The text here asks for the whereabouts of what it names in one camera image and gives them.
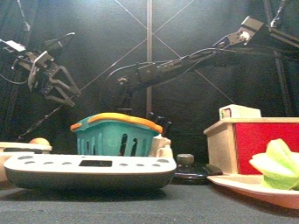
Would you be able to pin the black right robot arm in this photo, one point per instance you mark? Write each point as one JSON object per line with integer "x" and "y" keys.
{"x": 176, "y": 65}

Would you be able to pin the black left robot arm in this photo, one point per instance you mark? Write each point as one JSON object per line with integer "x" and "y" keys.
{"x": 22, "y": 58}

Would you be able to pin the beige wooden egg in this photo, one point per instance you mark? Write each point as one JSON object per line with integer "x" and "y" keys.
{"x": 40, "y": 141}

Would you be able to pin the teal basket with orange rim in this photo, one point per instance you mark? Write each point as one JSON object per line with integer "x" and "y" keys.
{"x": 109, "y": 137}

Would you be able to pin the cream toy bowl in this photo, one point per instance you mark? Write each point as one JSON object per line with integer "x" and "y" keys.
{"x": 19, "y": 145}

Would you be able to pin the white toy knife block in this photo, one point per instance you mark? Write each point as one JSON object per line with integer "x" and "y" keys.
{"x": 162, "y": 147}

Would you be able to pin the white and grey toy appliance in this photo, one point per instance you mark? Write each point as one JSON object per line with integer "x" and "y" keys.
{"x": 52, "y": 175}

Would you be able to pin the wooden box with red panel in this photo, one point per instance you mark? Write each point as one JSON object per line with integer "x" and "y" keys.
{"x": 222, "y": 145}

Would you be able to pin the small white box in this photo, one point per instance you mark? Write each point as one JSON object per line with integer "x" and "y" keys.
{"x": 245, "y": 112}

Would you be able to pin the pink toy plate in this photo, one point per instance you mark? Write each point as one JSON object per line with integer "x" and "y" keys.
{"x": 241, "y": 183}

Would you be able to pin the green toy lettuce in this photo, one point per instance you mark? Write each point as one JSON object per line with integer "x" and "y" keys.
{"x": 277, "y": 166}

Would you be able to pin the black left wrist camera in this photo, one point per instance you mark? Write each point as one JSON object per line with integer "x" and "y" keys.
{"x": 57, "y": 45}

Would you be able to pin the vertical metal frame pole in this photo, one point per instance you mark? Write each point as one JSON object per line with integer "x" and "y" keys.
{"x": 149, "y": 35}

